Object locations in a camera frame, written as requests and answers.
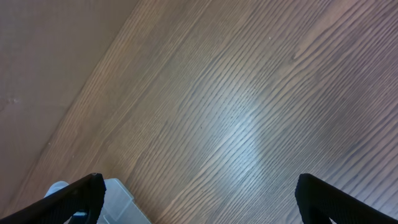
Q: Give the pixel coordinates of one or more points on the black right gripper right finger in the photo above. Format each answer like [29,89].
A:
[320,202]

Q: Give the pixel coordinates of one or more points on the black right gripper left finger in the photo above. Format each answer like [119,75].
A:
[79,202]

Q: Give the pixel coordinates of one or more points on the clear plastic storage bin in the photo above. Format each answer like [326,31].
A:
[119,206]

